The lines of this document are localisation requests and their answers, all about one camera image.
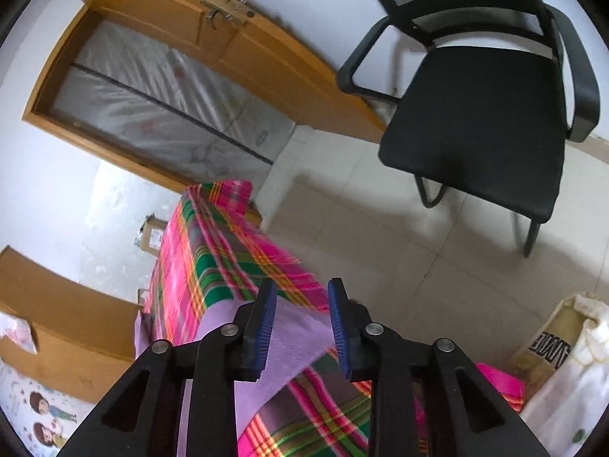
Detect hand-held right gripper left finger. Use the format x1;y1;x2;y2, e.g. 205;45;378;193
57;278;279;457

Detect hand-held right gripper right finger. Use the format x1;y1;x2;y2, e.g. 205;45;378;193
327;277;548;457

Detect purple fleece pants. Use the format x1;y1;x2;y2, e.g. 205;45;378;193
134;295;344;457

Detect pink plaid blanket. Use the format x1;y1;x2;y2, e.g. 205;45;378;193
142;179;525;457

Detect open brown cardboard box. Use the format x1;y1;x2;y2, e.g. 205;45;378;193
134;214;168;254

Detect brown paper bag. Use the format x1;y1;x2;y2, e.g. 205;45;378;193
510;294;609;391

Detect white plastic bag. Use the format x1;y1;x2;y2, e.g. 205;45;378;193
518;294;609;455

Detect black mesh office chair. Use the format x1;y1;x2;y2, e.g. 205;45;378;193
336;0;602;259

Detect cartoon printed sheet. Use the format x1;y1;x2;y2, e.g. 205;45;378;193
0;357;98;457

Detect clear plastic door curtain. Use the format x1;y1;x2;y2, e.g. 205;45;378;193
48;10;297;178

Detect metal door lock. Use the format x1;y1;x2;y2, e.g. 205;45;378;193
199;0;256;30

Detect wooden door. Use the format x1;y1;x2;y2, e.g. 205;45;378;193
59;0;387;144

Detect wooden door frame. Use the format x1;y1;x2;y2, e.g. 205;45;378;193
21;4;203;197

